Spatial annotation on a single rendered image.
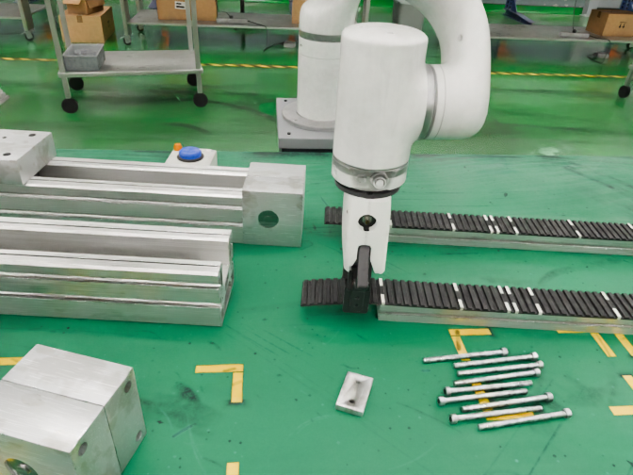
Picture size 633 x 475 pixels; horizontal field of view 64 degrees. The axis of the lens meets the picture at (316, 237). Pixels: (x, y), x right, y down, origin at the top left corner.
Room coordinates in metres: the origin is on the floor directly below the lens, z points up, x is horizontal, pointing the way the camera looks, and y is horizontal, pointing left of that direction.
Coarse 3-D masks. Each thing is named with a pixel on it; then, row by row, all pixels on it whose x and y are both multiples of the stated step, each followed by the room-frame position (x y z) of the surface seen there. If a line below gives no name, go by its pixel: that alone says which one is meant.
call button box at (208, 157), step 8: (176, 152) 0.86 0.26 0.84; (208, 152) 0.87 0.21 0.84; (216, 152) 0.88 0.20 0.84; (168, 160) 0.82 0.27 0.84; (176, 160) 0.82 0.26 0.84; (184, 160) 0.82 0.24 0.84; (192, 160) 0.82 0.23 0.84; (200, 160) 0.83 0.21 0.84; (208, 160) 0.83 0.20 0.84; (216, 160) 0.87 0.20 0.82
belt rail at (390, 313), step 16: (400, 320) 0.50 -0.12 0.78; (416, 320) 0.51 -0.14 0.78; (432, 320) 0.51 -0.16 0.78; (448, 320) 0.51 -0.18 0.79; (464, 320) 0.51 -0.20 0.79; (480, 320) 0.51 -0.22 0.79; (496, 320) 0.51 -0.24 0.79; (512, 320) 0.51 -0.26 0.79; (528, 320) 0.51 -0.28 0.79; (544, 320) 0.51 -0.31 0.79; (560, 320) 0.51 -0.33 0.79; (576, 320) 0.51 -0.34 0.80; (592, 320) 0.51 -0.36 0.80; (608, 320) 0.51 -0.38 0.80; (624, 320) 0.51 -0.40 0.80
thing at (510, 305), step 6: (498, 288) 0.54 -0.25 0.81; (504, 288) 0.55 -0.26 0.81; (498, 294) 0.53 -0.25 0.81; (504, 294) 0.54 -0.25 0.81; (510, 294) 0.53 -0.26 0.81; (504, 300) 0.52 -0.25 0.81; (510, 300) 0.52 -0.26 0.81; (504, 306) 0.51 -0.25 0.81; (510, 306) 0.51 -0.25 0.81; (516, 306) 0.51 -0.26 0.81; (510, 312) 0.50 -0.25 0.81; (516, 312) 0.50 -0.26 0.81
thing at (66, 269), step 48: (0, 240) 0.54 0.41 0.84; (48, 240) 0.54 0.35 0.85; (96, 240) 0.54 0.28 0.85; (144, 240) 0.55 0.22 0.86; (192, 240) 0.55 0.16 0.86; (0, 288) 0.47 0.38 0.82; (48, 288) 0.47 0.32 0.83; (96, 288) 0.47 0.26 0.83; (144, 288) 0.47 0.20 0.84; (192, 288) 0.47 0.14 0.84
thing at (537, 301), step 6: (528, 288) 0.55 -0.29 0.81; (534, 288) 0.55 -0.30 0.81; (528, 294) 0.54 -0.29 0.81; (534, 294) 0.54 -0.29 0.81; (540, 294) 0.54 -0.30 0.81; (534, 300) 0.52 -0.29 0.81; (540, 300) 0.53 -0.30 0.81; (534, 306) 0.51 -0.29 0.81; (540, 306) 0.51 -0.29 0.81; (546, 306) 0.51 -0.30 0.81; (540, 312) 0.50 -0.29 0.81; (546, 312) 0.50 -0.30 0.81
